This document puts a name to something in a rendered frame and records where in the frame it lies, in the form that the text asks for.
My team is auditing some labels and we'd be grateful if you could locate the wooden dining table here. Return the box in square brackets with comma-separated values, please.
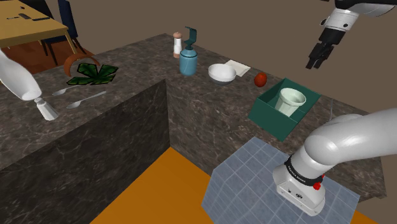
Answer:
[0, 0, 77, 55]

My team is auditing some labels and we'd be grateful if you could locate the white bowl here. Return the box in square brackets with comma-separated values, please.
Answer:
[207, 63, 237, 86]

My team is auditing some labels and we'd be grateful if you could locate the white napkin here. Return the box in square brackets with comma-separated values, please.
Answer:
[223, 59, 251, 78]

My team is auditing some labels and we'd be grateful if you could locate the small silver spoon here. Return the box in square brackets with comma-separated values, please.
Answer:
[52, 85, 80, 97]

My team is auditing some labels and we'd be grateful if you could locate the large silver spoon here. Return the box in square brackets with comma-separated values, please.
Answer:
[66, 90, 108, 110]

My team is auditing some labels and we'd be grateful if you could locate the red apple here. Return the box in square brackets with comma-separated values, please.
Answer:
[254, 72, 268, 88]

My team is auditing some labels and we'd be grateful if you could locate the green leafy plant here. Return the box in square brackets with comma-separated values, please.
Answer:
[66, 62, 120, 87]

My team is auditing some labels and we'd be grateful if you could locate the white grinder with wooden top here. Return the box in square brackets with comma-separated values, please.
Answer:
[172, 31, 183, 59]

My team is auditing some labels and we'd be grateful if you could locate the large white bottle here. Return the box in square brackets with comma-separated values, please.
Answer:
[0, 48, 43, 102]

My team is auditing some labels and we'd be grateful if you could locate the green open box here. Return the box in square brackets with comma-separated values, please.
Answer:
[247, 77, 322, 142]

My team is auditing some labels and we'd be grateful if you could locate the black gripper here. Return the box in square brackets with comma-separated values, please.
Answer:
[305, 28, 345, 70]

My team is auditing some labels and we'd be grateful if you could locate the blue soap dispenser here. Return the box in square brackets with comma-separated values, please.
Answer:
[179, 26, 199, 77]

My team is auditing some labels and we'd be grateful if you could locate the white salt shaker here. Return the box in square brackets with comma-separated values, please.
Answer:
[33, 97, 60, 122]

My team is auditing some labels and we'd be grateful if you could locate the brown curved pot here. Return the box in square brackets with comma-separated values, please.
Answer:
[63, 52, 101, 77]

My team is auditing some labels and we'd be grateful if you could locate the pale green cup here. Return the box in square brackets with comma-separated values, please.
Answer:
[274, 87, 307, 118]

